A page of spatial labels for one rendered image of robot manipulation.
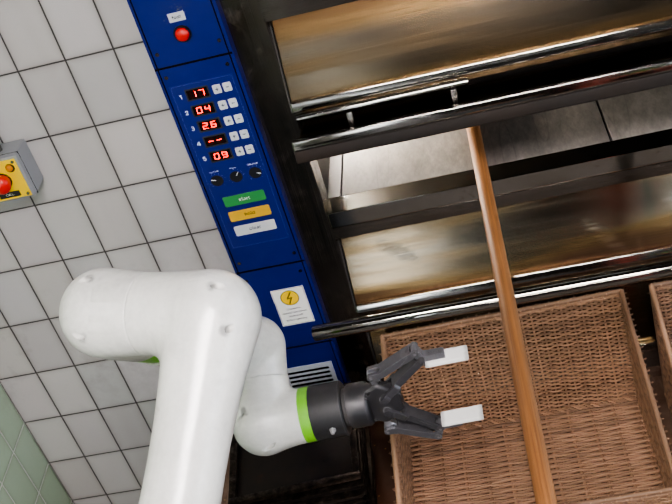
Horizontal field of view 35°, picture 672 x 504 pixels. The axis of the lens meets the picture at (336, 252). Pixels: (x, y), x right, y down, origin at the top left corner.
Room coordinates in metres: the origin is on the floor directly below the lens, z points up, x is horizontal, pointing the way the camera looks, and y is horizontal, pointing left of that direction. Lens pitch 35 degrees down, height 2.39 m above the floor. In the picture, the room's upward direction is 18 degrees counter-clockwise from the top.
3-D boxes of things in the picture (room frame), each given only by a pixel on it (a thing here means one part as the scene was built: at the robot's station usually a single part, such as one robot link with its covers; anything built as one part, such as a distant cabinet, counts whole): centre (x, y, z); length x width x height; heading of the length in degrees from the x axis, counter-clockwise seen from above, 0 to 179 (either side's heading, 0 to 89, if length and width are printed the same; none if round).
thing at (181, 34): (1.89, 0.15, 1.67); 0.03 x 0.02 x 0.06; 78
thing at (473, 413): (1.26, -0.12, 1.12); 0.07 x 0.03 x 0.01; 80
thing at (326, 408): (1.30, 0.09, 1.19); 0.12 x 0.06 x 0.09; 170
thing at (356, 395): (1.29, 0.02, 1.19); 0.09 x 0.07 x 0.08; 80
